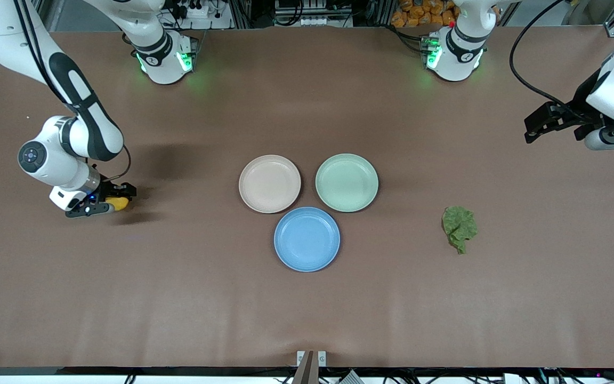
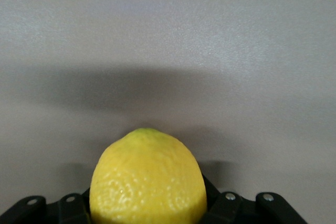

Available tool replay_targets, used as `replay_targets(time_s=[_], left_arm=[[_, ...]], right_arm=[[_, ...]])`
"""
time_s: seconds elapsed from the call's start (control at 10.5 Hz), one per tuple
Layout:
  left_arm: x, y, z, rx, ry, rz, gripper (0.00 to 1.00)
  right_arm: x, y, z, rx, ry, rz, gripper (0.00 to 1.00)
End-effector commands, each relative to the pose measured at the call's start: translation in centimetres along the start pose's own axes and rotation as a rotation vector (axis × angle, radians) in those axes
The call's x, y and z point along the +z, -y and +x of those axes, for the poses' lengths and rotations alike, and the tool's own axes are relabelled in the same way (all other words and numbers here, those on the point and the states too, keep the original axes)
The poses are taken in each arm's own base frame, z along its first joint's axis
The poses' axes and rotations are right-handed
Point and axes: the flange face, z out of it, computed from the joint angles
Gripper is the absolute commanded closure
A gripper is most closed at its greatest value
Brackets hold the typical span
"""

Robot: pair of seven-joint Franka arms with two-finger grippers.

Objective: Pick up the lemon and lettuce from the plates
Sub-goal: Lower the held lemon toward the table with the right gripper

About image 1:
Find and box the green lettuce leaf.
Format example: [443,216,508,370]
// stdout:
[441,206,479,255]

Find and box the brown table cover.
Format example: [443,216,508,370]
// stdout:
[0,26,614,370]

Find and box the beige round plate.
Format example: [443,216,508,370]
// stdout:
[238,154,302,214]

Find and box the pile of orange packets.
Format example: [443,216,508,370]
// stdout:
[391,0,459,28]

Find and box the blue round plate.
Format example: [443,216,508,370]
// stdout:
[273,206,341,273]

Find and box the large white power strip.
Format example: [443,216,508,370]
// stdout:
[179,0,233,30]

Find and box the pale green round plate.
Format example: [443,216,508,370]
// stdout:
[315,153,379,213]

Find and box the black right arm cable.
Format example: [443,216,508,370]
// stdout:
[13,0,132,183]

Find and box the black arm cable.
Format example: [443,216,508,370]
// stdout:
[509,0,579,108]
[13,0,132,183]

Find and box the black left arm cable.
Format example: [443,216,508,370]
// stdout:
[509,0,579,108]

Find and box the brown stand post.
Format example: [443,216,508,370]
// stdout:
[292,350,319,384]

